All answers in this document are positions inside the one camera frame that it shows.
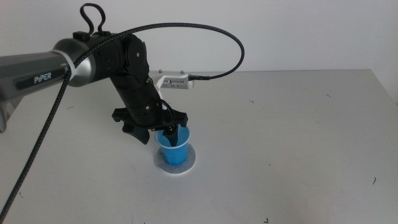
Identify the short black looped cable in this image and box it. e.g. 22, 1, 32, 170
79, 2, 107, 35

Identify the blue plastic cup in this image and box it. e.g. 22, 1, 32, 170
154, 125, 191, 167

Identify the round grey cup mat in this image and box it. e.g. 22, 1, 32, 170
154, 145, 197, 175

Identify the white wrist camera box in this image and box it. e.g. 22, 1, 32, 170
148, 69, 195, 90

